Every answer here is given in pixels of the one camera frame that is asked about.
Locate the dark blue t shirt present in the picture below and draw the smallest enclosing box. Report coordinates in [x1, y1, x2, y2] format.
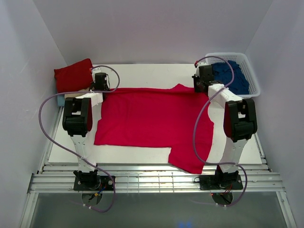
[212, 60, 249, 95]

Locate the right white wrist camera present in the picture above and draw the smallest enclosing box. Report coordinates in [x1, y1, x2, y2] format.
[194, 61, 209, 69]

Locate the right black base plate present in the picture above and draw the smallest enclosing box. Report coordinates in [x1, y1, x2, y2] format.
[194, 175, 243, 190]

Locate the folded light blue shirt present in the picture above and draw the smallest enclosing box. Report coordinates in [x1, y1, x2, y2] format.
[57, 95, 65, 107]

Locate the folded dark red shirt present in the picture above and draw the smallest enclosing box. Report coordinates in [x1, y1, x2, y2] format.
[54, 58, 93, 93]

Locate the white plastic basket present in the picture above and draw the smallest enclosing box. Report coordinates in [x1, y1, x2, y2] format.
[205, 52, 260, 98]

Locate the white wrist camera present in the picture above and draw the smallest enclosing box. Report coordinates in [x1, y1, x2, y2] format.
[90, 67, 102, 78]
[194, 61, 209, 69]

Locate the pink t shirt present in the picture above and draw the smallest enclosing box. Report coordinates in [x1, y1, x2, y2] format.
[95, 84, 214, 174]

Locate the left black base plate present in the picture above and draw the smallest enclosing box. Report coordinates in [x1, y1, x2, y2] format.
[73, 175, 115, 191]

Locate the aluminium rail frame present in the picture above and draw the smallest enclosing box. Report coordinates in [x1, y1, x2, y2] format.
[29, 114, 285, 193]

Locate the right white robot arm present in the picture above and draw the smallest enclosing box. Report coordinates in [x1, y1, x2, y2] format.
[192, 65, 257, 190]

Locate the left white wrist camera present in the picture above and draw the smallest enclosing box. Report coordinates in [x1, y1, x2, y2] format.
[90, 67, 102, 78]

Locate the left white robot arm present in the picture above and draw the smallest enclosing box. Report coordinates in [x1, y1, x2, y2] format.
[62, 73, 110, 190]

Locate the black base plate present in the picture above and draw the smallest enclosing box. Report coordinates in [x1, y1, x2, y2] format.
[194, 175, 243, 190]
[73, 175, 115, 191]

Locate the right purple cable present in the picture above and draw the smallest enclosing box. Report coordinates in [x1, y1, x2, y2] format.
[192, 56, 247, 208]

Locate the folded beige shirt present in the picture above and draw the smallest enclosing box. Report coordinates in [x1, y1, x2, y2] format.
[64, 87, 90, 99]

